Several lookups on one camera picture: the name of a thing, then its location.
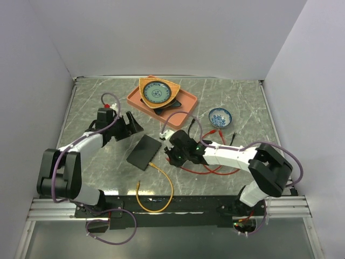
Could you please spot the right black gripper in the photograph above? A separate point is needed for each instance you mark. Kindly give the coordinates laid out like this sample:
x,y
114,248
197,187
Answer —
x,y
169,151

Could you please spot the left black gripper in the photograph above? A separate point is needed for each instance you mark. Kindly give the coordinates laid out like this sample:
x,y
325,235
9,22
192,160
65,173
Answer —
x,y
130,129

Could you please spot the black network switch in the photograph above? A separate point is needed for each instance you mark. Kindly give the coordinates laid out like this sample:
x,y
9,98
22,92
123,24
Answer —
x,y
144,152

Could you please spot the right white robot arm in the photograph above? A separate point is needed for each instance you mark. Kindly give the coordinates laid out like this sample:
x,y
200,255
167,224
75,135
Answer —
x,y
269,169

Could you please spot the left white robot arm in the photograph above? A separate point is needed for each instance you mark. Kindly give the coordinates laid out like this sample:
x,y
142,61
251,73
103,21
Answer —
x,y
60,174

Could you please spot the dark plate under basket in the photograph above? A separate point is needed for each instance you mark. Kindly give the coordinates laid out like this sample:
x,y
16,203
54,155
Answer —
x,y
158,108

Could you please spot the woven bamboo basket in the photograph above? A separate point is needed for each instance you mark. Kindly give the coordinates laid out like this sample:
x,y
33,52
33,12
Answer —
x,y
175,88

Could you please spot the teal patterned plate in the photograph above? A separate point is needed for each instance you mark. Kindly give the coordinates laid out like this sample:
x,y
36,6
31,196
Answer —
x,y
157,92

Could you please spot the blue white porcelain bowl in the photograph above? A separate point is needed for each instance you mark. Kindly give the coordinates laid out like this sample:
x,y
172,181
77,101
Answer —
x,y
220,117

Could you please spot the salmon plastic tray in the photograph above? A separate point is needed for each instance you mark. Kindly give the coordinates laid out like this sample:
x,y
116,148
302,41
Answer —
x,y
188,100

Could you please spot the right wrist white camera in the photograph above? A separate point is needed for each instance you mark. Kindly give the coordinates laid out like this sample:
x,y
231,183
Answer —
x,y
166,134

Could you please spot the wrist white camera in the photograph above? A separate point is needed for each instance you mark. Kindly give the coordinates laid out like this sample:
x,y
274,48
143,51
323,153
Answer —
x,y
113,106
166,134

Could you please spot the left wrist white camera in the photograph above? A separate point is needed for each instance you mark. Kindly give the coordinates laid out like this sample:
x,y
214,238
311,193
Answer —
x,y
113,106

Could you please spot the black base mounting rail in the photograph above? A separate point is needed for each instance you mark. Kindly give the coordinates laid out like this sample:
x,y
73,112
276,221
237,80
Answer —
x,y
125,211

